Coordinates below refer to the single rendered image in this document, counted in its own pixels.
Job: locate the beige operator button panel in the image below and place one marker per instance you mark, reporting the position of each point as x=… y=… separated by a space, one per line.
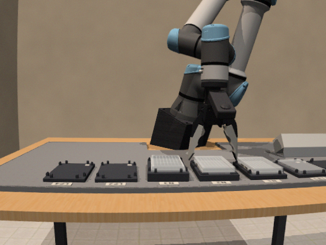
x=300 y=145

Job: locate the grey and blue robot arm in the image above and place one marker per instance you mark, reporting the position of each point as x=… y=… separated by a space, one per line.
x=214 y=50

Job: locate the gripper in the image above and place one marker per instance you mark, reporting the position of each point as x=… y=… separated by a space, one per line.
x=207 y=116

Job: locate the clear plastic lid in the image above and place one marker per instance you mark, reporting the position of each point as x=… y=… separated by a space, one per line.
x=301 y=165

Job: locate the black l-shaped nest locator rail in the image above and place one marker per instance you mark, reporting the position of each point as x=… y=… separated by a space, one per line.
x=205 y=176

